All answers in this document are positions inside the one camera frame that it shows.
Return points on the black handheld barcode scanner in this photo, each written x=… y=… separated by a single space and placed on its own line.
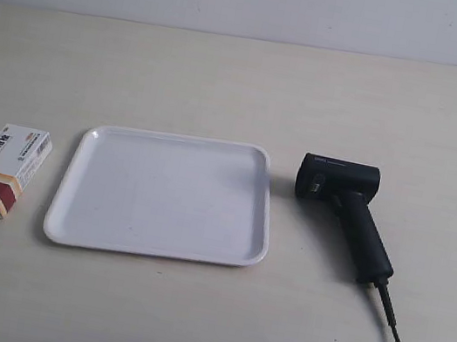
x=349 y=188

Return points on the white plastic tray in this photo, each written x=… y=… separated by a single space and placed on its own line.
x=164 y=195

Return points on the white red medicine box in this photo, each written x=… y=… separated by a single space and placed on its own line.
x=22 y=151

